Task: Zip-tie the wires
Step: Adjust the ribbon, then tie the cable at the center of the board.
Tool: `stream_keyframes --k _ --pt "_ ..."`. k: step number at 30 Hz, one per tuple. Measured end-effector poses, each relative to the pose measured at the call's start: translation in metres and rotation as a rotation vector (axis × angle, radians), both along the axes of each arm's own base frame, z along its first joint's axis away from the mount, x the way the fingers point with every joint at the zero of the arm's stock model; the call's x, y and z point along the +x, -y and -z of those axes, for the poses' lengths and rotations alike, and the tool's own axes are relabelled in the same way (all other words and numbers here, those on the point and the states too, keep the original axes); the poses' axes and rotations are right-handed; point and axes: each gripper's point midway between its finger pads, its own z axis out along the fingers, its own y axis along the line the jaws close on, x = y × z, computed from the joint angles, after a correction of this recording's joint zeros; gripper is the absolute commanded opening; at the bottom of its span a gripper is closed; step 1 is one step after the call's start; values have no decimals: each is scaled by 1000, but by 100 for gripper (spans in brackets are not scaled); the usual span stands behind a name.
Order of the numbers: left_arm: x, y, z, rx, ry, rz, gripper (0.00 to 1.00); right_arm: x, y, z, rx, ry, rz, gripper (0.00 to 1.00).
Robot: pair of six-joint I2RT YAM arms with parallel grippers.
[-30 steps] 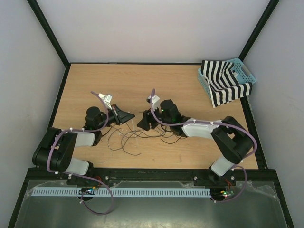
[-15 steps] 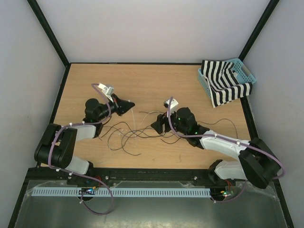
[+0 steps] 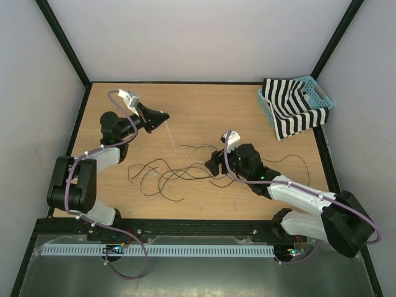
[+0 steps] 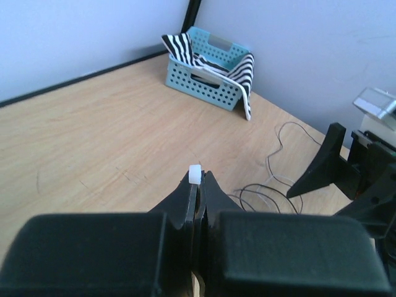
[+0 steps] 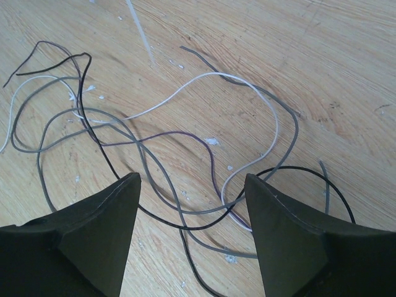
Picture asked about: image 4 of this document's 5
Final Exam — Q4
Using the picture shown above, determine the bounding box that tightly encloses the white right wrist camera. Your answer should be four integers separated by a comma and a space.
353, 87, 395, 146

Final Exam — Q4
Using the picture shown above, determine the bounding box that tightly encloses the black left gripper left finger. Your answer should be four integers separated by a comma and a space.
1, 172, 194, 296

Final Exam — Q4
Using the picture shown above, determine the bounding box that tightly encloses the white zip tie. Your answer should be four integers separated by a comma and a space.
187, 165, 202, 217

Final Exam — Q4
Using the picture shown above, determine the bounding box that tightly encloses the purple wire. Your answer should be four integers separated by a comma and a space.
265, 122, 322, 180

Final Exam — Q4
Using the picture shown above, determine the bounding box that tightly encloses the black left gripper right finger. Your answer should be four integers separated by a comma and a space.
196, 172, 393, 296

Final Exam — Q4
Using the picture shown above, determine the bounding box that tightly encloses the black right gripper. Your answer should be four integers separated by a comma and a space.
286, 123, 395, 239

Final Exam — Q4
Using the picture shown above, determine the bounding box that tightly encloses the black white striped cloth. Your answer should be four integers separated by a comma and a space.
161, 32, 256, 121

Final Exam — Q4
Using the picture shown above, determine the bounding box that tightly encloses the light blue perforated basket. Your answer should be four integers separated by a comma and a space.
163, 26, 251, 112

